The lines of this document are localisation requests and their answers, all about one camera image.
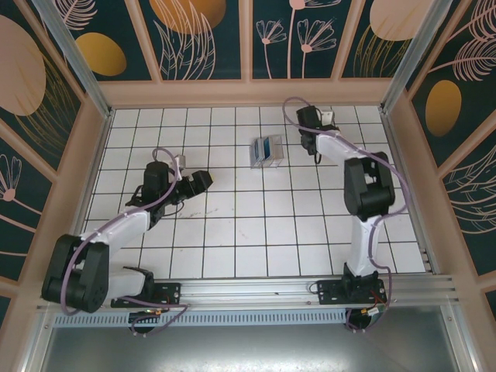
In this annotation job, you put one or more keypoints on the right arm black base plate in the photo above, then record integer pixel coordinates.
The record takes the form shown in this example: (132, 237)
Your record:
(329, 290)

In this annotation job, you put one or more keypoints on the arm base controller board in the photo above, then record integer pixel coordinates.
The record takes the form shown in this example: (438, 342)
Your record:
(374, 312)
(145, 313)

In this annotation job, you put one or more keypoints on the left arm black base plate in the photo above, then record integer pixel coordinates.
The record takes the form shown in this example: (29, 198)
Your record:
(170, 290)

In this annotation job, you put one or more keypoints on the aluminium side rail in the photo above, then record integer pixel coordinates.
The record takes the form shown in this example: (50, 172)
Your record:
(421, 240)
(96, 155)

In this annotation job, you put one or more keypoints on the aluminium corner post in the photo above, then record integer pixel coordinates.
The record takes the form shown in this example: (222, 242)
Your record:
(81, 66)
(410, 54)

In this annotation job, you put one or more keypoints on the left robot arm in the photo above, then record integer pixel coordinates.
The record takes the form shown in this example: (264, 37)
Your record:
(116, 228)

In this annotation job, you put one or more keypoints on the blue card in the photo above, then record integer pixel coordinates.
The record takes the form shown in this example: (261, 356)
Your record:
(266, 149)

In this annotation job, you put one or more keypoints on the grey metal panel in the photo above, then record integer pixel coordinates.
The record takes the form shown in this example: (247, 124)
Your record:
(248, 348)

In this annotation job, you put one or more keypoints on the clear acrylic card stand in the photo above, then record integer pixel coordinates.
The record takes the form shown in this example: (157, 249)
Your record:
(276, 153)

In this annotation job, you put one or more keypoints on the grey-blue card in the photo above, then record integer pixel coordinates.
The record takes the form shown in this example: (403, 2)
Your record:
(255, 153)

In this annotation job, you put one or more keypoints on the long aluminium mounting rail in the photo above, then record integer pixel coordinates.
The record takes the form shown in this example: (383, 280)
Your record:
(248, 290)

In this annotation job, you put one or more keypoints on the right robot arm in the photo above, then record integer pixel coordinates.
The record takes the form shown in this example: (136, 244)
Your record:
(362, 248)

